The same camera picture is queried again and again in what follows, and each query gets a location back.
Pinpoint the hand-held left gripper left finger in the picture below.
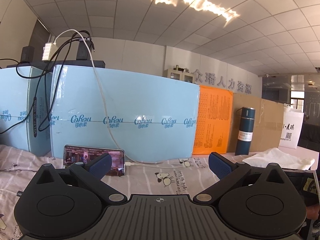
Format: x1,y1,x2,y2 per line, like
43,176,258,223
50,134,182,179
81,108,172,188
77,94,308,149
32,152,128,205

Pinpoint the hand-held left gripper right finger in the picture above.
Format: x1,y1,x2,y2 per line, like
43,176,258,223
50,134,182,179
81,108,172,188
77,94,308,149
194,152,288,205

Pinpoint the smartphone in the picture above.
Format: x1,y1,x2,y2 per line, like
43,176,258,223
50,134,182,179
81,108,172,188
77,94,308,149
63,144,125,177

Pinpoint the folded white garment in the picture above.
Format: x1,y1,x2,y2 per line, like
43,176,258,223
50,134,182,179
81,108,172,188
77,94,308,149
242,147,315,170

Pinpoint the dark blue vacuum bottle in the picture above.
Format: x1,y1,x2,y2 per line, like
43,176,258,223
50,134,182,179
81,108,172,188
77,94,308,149
234,107,256,155

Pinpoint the orange printed box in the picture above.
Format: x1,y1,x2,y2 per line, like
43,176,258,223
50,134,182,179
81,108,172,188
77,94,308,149
192,85,234,155

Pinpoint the cartoon printed striped bedsheet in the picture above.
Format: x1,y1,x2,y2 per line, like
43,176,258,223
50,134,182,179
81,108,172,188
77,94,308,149
0,144,320,240

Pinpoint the brown cardboard box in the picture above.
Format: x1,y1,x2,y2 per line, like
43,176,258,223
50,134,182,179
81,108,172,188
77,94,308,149
226,92,285,153

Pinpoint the white paper bag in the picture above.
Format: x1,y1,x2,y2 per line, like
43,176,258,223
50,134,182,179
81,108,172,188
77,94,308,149
279,104,305,148

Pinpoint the large light blue carton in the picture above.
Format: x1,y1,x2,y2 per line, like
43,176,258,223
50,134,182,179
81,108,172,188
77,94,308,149
50,64,200,164

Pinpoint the dark flat board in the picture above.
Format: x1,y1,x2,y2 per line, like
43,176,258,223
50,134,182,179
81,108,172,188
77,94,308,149
6,60,105,68

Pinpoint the small light blue carton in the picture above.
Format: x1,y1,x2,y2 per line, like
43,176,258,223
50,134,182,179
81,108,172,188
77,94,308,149
0,66,54,153

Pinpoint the black power adapter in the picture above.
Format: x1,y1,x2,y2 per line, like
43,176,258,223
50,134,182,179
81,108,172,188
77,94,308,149
76,37,92,61

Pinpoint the white power adapter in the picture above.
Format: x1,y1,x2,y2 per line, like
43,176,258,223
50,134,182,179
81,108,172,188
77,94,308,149
42,42,57,61

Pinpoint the black block device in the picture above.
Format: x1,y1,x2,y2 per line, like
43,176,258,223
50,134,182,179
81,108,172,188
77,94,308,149
20,46,35,63

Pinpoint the white charging cable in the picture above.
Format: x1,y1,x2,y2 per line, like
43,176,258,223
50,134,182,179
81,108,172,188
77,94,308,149
54,29,187,169

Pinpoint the black cable with label strap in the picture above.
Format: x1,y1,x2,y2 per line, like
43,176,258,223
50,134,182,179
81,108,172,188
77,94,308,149
32,30,95,140

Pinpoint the grey wall lettering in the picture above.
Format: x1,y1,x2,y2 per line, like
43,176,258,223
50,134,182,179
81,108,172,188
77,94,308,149
194,70,253,94

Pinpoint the beige wall cabinet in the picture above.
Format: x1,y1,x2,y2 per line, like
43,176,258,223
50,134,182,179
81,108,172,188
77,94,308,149
163,69,195,83

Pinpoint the thin black cable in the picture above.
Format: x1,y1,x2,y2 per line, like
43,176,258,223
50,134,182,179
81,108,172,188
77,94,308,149
0,59,53,134

